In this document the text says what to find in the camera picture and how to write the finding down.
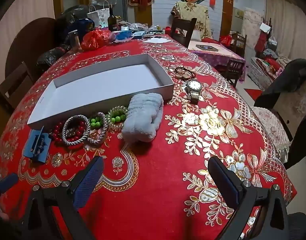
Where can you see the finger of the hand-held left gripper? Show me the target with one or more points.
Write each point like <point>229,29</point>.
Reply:
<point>6,182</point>

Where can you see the red plastic bag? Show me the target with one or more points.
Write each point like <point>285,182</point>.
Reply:
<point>95,40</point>

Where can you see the brown wooden chair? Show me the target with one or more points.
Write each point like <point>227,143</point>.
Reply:
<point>15,85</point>

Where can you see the red floral tablecloth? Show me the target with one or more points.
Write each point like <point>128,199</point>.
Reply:
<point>168,155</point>

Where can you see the dark wooden chair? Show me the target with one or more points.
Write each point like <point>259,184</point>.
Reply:
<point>183,30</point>

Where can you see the round wooden tabletop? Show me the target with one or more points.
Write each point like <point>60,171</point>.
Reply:
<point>25,45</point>

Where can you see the white paper gift bag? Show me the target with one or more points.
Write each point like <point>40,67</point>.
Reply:
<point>100,16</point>

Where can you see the dark jacket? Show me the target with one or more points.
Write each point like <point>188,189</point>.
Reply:
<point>288,80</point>

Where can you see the beige curtain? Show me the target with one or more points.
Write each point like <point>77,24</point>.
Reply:
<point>288,27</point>

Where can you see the white paper sheet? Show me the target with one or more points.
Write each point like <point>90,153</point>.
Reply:
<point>158,40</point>

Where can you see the blue hair claw clip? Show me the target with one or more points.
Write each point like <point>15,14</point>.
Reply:
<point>34,145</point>

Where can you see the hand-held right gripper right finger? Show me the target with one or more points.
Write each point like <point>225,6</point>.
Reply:
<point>226,180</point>

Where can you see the large black garbage bag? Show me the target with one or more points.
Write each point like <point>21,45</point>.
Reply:
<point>65,22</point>

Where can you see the dark wine bottle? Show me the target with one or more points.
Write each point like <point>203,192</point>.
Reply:
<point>112,22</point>

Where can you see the purple cloth covered table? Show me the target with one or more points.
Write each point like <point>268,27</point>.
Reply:
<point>218,55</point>

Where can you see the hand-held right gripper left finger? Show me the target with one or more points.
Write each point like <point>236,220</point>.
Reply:
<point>89,180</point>

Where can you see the clear plastic bag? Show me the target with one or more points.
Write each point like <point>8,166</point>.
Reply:
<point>138,27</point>

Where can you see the cluttered sofa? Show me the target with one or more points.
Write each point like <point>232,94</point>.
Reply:
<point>265,70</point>

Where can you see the small blue box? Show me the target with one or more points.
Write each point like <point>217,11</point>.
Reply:
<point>138,35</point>

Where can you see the silver wrist watch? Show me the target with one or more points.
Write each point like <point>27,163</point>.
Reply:
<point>194,86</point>

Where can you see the small red bag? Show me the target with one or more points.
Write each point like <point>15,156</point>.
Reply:
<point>225,40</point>

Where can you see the small black garbage bag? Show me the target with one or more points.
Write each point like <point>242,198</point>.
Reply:
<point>50,57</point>

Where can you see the grey refrigerator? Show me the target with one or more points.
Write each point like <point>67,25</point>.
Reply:
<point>123,7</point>

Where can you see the light blue fluffy scrunchie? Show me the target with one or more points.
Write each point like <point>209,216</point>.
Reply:
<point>143,115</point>

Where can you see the blue tissue pack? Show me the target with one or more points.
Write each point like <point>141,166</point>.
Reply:
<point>124,35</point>

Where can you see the floral cloth covered cabinet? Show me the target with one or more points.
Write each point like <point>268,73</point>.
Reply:
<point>253,22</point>

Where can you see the floral draped cloth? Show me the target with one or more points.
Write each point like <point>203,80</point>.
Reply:
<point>200,17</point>

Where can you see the white shallow box tray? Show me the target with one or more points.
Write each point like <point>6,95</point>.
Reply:
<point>105,85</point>

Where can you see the blue shopping bag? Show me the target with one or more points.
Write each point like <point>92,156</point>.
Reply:
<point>82,25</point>

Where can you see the small wooden chair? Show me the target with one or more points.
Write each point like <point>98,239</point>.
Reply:
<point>234,72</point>

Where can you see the beige upholstered chair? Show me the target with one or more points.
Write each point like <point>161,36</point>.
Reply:
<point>293,107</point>

